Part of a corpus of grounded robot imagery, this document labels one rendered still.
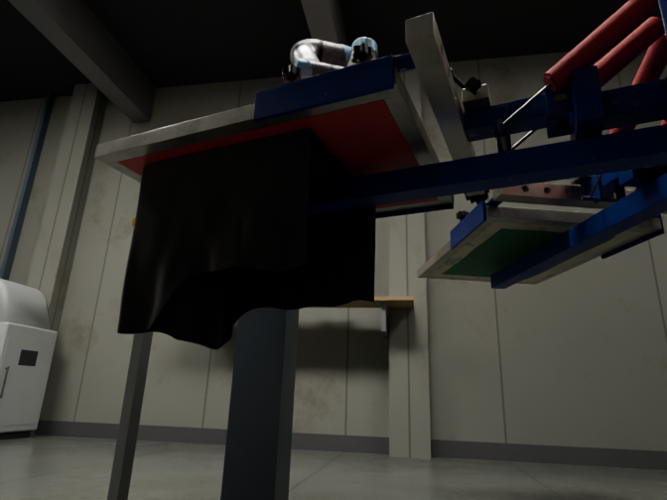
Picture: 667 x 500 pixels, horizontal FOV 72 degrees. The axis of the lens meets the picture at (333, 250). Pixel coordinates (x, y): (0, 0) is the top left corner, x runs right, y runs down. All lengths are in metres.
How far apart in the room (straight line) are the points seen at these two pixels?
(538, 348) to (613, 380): 0.55
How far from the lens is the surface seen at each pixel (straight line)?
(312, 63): 1.43
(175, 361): 4.39
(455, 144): 1.18
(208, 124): 1.09
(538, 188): 1.53
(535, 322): 4.00
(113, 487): 1.61
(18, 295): 4.69
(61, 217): 5.26
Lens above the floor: 0.40
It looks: 18 degrees up
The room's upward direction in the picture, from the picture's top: 2 degrees clockwise
